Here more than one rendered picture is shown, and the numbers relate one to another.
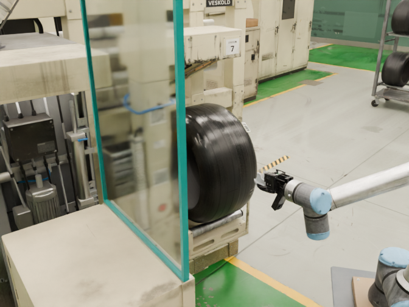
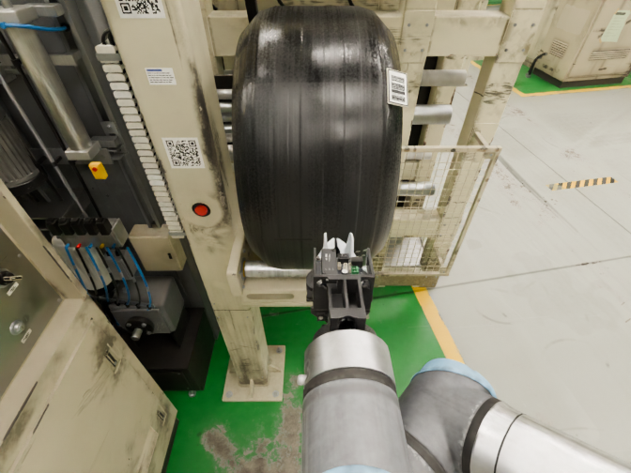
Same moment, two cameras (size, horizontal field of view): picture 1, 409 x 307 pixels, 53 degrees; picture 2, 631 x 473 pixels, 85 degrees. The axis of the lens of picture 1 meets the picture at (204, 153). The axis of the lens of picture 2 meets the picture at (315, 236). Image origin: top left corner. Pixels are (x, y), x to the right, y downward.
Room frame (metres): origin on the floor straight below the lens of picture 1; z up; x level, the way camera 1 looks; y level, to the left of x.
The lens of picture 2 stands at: (1.27, -0.42, 1.61)
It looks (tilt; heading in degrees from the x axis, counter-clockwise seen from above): 44 degrees down; 36
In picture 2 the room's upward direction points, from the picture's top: straight up
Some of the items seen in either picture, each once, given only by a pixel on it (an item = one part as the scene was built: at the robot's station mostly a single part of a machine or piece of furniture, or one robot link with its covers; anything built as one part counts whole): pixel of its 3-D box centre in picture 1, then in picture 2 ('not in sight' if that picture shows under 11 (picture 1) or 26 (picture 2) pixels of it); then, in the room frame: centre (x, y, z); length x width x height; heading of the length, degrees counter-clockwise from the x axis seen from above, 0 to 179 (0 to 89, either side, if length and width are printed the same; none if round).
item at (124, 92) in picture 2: not in sight; (154, 157); (1.62, 0.28, 1.19); 0.05 x 0.04 x 0.48; 36
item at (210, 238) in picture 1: (213, 234); (305, 283); (1.75, -0.05, 0.83); 0.36 x 0.09 x 0.06; 126
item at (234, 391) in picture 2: not in sight; (254, 370); (1.69, 0.23, 0.02); 0.27 x 0.27 x 0.04; 36
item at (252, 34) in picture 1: (230, 66); (605, 22); (6.89, -0.44, 0.62); 0.91 x 0.58 x 1.25; 137
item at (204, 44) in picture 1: (182, 46); not in sight; (2.17, 0.11, 1.71); 0.61 x 0.25 x 0.15; 126
